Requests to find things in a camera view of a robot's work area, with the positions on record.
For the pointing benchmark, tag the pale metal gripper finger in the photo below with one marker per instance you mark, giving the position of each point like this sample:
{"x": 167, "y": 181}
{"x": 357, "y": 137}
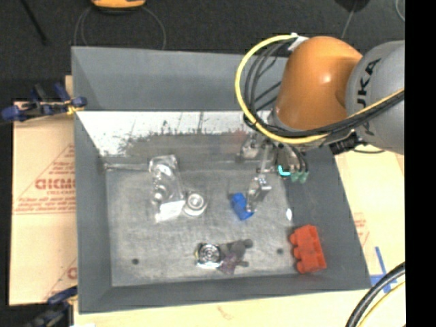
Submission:
{"x": 253, "y": 194}
{"x": 263, "y": 192}

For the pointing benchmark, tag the blue toy block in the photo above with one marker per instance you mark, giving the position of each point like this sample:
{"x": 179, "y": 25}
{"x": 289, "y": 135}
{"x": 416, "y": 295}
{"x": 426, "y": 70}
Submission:
{"x": 240, "y": 205}

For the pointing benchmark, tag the small white scrap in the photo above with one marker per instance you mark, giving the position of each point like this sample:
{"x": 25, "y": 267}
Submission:
{"x": 289, "y": 214}

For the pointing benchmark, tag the round silver metal cap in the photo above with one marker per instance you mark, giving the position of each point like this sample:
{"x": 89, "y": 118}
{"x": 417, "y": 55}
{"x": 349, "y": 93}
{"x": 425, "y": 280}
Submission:
{"x": 195, "y": 204}

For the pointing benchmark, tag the red toy brick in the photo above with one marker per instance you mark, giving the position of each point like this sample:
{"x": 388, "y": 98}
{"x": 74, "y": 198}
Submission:
{"x": 308, "y": 249}

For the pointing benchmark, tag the shiny round metal disc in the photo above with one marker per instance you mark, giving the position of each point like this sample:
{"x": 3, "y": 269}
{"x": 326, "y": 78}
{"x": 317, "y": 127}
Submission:
{"x": 208, "y": 254}

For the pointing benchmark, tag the grey metal bin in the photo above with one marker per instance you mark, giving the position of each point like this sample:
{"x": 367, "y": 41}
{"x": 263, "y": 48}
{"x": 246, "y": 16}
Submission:
{"x": 190, "y": 237}

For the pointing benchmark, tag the brown cardboard board, red print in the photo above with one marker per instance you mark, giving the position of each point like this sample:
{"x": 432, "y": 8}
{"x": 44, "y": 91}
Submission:
{"x": 41, "y": 216}

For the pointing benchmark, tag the black cylinder on white bracket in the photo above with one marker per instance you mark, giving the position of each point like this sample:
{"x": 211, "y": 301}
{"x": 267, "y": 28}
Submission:
{"x": 342, "y": 145}

